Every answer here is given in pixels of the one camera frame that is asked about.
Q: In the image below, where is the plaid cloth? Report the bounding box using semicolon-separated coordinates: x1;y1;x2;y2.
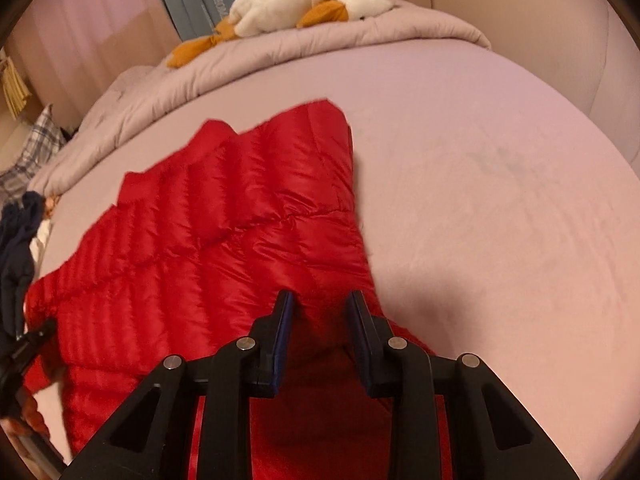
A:
0;105;68;201

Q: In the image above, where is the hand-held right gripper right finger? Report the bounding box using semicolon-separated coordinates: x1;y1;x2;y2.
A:
347;290;582;480

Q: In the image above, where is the beige curtain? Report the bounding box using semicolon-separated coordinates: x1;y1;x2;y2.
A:
10;0;181;126

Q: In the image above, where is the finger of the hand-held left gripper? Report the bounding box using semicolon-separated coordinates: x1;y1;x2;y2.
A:
0;317;58;421

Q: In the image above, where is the yellow hanging cloth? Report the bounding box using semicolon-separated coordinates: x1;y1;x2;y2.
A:
0;57;31;116

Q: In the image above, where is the bed with pink sheet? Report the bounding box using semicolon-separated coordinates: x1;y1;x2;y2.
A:
0;40;640;480

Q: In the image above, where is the dark navy garment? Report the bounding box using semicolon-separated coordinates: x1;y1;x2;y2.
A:
0;191;48;336

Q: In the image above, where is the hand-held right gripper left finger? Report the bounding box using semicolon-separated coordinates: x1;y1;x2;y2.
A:
60;290;296;480

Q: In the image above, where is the red down jacket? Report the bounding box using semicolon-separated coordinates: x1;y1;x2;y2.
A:
24;99;453;480

